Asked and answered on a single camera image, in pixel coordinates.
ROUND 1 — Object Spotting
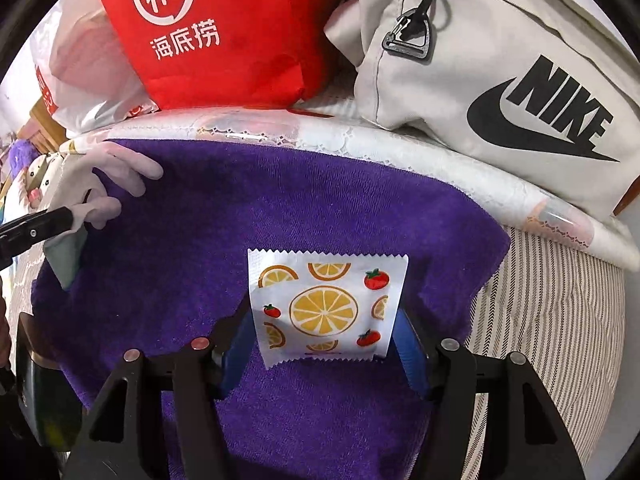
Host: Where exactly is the white plastic shopping bag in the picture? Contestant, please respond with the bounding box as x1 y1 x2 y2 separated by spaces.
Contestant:
27 2 161 133

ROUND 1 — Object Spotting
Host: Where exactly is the red paper bag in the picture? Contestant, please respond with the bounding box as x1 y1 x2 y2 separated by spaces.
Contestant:
90 0 341 111

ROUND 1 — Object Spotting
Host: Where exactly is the purple plush toy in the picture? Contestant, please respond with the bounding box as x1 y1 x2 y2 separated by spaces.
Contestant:
5 140 36 172

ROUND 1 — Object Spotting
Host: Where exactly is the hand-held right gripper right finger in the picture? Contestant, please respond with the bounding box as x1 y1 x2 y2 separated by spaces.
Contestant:
393 308 586 480

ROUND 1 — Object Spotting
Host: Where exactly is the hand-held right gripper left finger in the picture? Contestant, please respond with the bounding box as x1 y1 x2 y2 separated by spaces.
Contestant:
62 304 259 480

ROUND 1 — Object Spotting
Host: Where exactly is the striped mattress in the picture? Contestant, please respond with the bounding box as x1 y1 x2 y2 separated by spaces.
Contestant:
465 225 630 480

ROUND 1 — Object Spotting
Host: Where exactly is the beige backpack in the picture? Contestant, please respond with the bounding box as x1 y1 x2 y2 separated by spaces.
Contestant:
324 0 640 218

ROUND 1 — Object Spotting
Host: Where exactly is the purple towel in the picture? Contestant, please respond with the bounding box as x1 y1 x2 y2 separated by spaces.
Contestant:
30 139 511 480

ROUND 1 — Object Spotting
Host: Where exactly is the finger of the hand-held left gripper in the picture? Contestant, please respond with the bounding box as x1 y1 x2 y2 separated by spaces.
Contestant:
0 206 90 267

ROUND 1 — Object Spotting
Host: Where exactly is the floral print pillow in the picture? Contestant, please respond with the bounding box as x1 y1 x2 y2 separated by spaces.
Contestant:
20 155 67 211

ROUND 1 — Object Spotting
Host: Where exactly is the fruit print packet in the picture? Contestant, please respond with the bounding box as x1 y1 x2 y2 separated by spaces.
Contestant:
247 248 410 371

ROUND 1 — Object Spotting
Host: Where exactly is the white glove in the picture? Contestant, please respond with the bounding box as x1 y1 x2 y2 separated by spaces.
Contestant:
59 141 164 231

